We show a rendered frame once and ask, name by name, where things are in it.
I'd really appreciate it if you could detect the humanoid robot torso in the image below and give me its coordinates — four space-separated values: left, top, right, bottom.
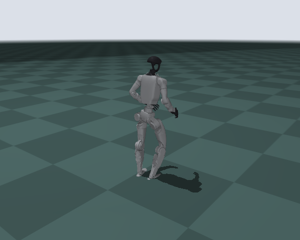
140 72 161 124

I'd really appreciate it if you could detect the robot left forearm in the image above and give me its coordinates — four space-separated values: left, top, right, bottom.
133 92 145 104

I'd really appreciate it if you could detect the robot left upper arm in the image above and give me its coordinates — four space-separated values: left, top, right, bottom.
129 75 143 97

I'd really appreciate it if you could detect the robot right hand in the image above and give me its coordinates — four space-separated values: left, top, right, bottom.
171 107 178 118

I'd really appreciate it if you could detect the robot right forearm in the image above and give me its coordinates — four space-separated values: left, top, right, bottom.
164 97 175 113

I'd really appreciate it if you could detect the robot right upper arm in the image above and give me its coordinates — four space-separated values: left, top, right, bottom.
157 77 168 105

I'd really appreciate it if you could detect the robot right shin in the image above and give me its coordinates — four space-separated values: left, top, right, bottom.
149 147 166 179

